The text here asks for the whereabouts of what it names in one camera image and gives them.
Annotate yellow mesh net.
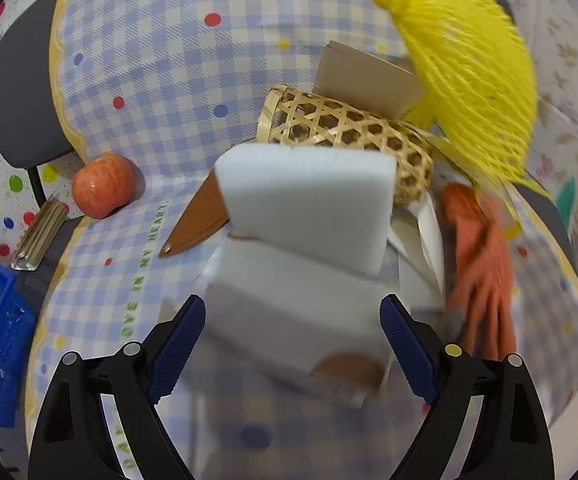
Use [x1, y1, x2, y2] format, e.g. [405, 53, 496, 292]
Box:
[361, 0, 552, 198]

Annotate dark grey chair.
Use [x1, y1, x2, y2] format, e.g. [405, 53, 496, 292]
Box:
[0, 0, 77, 211]

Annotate blue checkered cloth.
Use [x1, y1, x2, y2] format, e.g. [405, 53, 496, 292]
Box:
[24, 0, 578, 480]

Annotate brown cardboard piece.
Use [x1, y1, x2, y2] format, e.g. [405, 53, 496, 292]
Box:
[314, 41, 426, 121]

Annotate white box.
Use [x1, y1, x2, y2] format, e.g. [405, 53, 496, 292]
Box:
[189, 232, 450, 408]

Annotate red apple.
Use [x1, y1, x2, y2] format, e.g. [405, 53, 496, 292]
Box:
[71, 154, 137, 220]

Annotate orange cloth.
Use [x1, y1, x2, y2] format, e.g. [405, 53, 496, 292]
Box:
[441, 182, 517, 361]

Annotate bundle of wooden sticks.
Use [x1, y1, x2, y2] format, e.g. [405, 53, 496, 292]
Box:
[11, 197, 70, 272]

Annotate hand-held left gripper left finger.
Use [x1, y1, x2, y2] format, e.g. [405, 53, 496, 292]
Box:
[28, 294, 207, 480]

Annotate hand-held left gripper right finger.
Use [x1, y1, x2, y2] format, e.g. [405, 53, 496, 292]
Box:
[379, 294, 556, 480]

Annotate white paper sheet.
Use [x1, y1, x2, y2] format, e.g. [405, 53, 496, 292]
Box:
[386, 195, 447, 306]

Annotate woven bamboo basket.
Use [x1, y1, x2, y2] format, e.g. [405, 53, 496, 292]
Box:
[255, 84, 434, 206]

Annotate floral wall sheet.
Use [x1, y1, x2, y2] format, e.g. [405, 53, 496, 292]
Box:
[469, 0, 578, 221]

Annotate white foam block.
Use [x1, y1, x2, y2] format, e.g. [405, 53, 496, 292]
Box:
[214, 142, 398, 277]

